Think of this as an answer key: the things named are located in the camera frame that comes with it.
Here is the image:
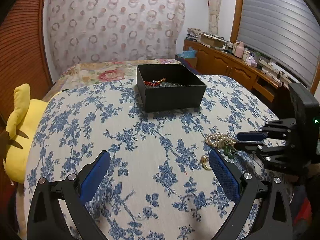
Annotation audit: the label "cardboard box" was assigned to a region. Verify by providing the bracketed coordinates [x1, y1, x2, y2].
[185, 56, 198, 68]

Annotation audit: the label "blue floral blanket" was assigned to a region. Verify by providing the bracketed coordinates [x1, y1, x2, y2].
[24, 74, 295, 240]

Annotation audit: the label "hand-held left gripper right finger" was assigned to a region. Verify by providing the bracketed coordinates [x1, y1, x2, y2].
[208, 149, 293, 240]

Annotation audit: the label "red bead bracelet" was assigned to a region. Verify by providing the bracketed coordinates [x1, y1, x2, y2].
[143, 77, 167, 87]

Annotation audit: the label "circle patterned curtain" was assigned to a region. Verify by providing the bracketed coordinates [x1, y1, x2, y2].
[46, 0, 187, 69]

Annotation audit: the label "yellow plush toy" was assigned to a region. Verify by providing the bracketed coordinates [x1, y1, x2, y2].
[2, 83, 64, 183]

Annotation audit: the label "grey window blind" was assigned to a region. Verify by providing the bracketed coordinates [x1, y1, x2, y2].
[236, 0, 318, 85]

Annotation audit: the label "dark blue blanket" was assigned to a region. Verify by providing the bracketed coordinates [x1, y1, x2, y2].
[179, 59, 198, 75]

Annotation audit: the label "blue plastic bag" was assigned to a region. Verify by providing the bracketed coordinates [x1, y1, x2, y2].
[181, 47, 198, 59]

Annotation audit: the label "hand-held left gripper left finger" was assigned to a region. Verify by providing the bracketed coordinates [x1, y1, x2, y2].
[26, 150, 111, 240]

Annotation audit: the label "white pearl necklace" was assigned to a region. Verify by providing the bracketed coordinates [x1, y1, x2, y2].
[204, 132, 240, 150]

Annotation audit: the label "brown slatted wardrobe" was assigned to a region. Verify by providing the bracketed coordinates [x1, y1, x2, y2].
[0, 0, 53, 120]

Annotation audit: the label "pink floral bed sheet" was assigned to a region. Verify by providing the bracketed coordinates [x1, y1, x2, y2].
[59, 59, 182, 85]

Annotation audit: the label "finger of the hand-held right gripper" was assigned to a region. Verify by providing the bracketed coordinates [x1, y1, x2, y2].
[234, 140, 290, 162]
[236, 119, 298, 143]

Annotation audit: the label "beige lace curtain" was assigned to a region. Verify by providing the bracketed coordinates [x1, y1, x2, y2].
[206, 0, 223, 34]

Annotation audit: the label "gold ring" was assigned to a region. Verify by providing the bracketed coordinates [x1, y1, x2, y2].
[201, 155, 213, 171]

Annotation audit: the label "wooden sideboard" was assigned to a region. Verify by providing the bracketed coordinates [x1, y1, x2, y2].
[184, 39, 290, 103]

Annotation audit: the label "flat box with papers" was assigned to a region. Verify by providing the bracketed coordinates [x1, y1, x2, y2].
[200, 31, 229, 48]

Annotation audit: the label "green bead bracelet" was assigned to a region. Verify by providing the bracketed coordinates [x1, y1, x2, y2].
[224, 142, 238, 158]

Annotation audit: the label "black square box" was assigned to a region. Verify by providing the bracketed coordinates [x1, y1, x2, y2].
[136, 64, 207, 113]

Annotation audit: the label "pink thermos jug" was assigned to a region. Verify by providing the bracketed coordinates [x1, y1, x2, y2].
[234, 42, 245, 57]

